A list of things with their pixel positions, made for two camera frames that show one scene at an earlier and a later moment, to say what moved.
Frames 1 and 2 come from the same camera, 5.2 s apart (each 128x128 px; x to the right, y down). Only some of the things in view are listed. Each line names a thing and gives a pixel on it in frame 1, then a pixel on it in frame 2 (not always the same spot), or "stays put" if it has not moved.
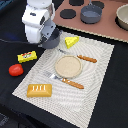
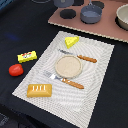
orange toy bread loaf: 39,90 stays put
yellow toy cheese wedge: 71,40 stays put
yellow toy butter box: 26,56 stays put
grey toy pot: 52,40 → 63,3
